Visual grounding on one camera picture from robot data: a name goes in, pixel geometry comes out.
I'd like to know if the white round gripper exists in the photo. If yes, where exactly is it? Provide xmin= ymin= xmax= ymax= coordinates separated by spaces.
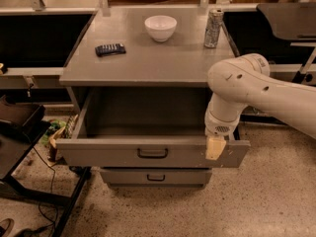
xmin=204 ymin=112 xmax=239 ymax=160

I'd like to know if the grey top drawer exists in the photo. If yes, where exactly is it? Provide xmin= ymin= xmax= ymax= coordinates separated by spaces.
xmin=57 ymin=87 xmax=250 ymax=169

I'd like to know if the grey drawer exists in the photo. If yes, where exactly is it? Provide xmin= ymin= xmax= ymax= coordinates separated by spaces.
xmin=57 ymin=87 xmax=250 ymax=169
xmin=100 ymin=168 xmax=212 ymax=187

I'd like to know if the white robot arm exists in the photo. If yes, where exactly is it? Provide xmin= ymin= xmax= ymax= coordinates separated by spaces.
xmin=204 ymin=53 xmax=316 ymax=160

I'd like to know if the grey drawer cabinet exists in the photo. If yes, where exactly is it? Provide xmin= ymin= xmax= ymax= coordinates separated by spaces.
xmin=58 ymin=5 xmax=247 ymax=191

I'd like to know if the grey bottom drawer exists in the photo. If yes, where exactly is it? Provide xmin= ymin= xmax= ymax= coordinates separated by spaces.
xmin=100 ymin=168 xmax=212 ymax=187

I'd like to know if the white bowl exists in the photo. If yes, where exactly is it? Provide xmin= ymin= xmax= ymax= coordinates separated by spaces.
xmin=144 ymin=15 xmax=177 ymax=42

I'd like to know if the silver drink can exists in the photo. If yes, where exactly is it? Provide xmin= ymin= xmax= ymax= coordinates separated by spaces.
xmin=204 ymin=9 xmax=224 ymax=48

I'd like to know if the dark blue snack bar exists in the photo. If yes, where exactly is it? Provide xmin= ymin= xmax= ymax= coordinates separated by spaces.
xmin=95 ymin=43 xmax=126 ymax=57

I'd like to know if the dark chair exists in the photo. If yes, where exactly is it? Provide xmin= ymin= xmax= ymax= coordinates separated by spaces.
xmin=257 ymin=2 xmax=316 ymax=83

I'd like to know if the pile of snack bags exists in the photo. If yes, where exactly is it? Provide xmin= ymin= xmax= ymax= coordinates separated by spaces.
xmin=40 ymin=115 xmax=78 ymax=166

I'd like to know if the black side table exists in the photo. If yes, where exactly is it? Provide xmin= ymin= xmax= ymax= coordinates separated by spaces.
xmin=0 ymin=96 xmax=91 ymax=237

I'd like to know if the black floor cable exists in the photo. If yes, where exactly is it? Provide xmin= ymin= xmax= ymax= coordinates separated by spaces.
xmin=19 ymin=131 xmax=61 ymax=237

